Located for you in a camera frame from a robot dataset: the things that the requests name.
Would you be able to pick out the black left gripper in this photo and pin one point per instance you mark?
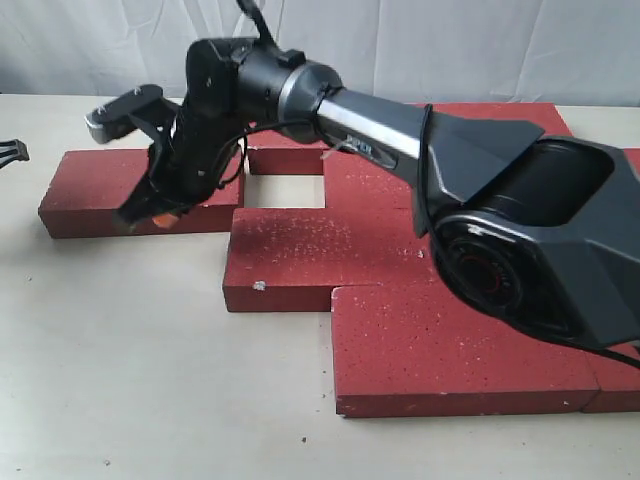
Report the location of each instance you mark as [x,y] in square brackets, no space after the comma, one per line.
[13,151]

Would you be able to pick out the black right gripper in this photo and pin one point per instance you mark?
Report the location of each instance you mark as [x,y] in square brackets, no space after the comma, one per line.
[191,149]

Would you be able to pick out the speckled white-flecked red brick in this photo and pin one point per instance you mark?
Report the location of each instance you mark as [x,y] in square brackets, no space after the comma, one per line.
[291,259]

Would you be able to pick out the angled red brick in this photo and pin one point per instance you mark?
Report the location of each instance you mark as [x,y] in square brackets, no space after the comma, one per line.
[351,182]

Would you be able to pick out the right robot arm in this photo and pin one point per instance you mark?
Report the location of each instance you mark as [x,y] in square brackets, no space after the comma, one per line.
[539,231]

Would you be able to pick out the right middle-row red brick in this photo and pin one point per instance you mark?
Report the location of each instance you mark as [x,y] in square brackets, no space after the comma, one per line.
[633,156]

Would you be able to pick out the white fabric backdrop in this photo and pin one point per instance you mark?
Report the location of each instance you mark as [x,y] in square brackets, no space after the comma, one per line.
[566,52]

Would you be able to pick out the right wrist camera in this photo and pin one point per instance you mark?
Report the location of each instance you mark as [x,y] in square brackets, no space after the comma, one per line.
[142,108]

